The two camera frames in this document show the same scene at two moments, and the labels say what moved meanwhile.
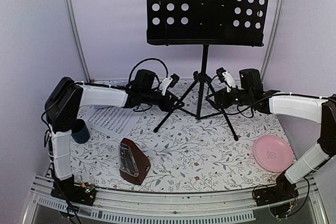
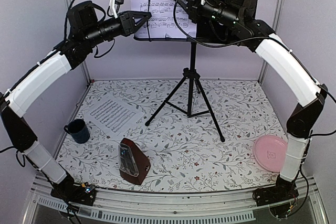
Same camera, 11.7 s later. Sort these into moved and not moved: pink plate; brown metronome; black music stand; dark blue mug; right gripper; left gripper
Moved: left gripper; black music stand; right gripper
Not moved: brown metronome; dark blue mug; pink plate
